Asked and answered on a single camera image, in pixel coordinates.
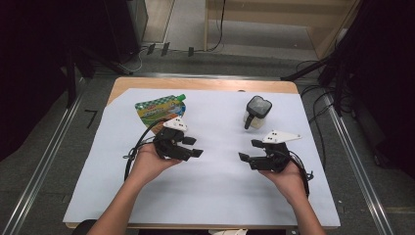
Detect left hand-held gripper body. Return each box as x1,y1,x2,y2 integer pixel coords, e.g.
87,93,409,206
153,117,194,162

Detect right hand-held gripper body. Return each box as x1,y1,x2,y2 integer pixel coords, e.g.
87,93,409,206
257,129,302,174

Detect clear jar with black lid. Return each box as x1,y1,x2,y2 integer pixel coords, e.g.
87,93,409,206
243,95,273,130

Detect colourful spouted sauce pouch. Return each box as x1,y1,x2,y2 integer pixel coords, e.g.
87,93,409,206
134,93,187,130

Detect person's right hand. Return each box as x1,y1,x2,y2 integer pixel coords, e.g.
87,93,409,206
258,164,309,206

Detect person's left hand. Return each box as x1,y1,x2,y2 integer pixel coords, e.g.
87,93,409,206
130,143,182,187

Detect white paper sheet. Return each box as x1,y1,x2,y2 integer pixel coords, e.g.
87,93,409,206
63,87,342,228

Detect black stand leg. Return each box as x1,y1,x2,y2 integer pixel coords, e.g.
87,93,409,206
280,57,331,82

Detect black metal stand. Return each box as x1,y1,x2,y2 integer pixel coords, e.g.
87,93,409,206
63,45,96,109

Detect black cabinet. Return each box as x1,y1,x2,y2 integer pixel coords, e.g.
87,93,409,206
104,0,150,65

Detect dark curtain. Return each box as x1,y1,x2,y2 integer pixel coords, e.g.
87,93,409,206
0,0,109,163
326,0,415,179

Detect right hand-held gripper cable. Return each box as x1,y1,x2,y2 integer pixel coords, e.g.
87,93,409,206
287,150,315,199

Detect hand-held gripper cable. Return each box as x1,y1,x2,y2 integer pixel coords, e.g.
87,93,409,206
287,150,315,199
122,118,167,182

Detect left hand-held gripper cable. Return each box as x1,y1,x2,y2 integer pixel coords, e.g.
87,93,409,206
122,118,167,182

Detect black floor cables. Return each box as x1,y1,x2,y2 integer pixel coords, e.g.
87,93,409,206
295,60,356,172

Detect metal floor rail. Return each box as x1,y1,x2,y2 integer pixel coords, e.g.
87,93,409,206
326,94,395,235
92,71,285,81
1,94,84,235

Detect white floor cable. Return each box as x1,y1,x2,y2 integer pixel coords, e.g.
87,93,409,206
118,47,146,73

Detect light wooden frame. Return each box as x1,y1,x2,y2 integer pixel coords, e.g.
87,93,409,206
204,0,363,62

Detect hanging black cable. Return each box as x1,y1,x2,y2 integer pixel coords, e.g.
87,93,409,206
208,0,227,53

